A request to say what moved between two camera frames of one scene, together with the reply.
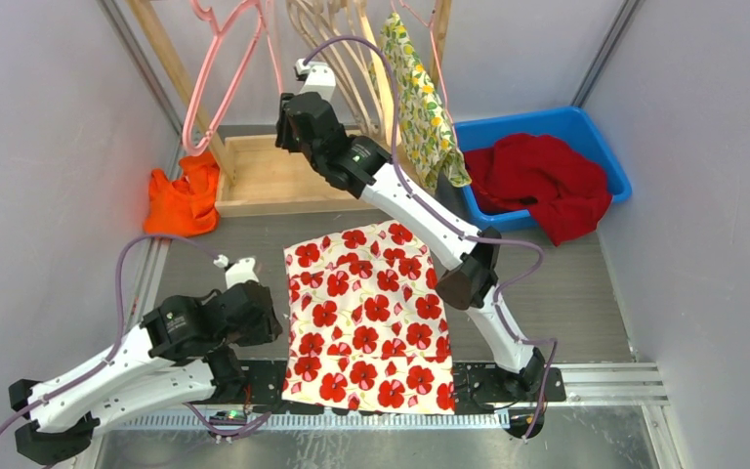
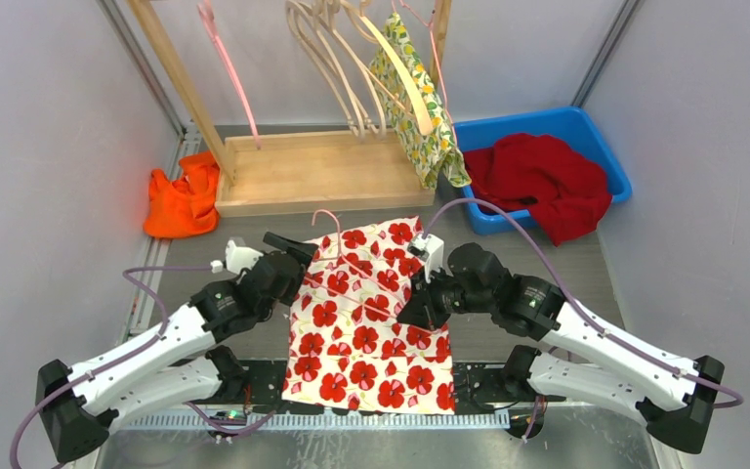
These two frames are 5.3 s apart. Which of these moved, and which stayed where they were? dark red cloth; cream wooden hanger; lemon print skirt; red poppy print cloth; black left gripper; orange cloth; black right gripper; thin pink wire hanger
Moved: cream wooden hanger; black right gripper; black left gripper
Stayed: lemon print skirt; thin pink wire hanger; red poppy print cloth; orange cloth; dark red cloth
